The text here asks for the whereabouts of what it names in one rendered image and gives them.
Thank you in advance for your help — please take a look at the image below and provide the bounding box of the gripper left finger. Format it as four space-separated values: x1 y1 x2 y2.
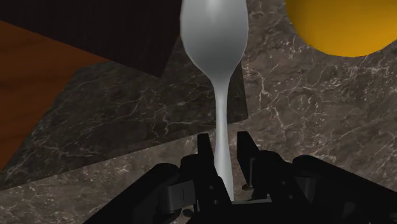
83 133 233 224

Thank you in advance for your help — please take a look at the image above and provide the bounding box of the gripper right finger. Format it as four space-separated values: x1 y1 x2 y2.
237 131 397 224

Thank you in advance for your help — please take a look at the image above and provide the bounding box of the silver metal spoon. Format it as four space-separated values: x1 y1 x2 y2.
179 0 249 202

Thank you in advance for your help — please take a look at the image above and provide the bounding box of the yellow round bowl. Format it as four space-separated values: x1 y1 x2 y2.
284 0 397 58

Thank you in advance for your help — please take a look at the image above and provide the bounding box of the dark robot stand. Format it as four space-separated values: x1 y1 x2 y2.
0 0 182 79

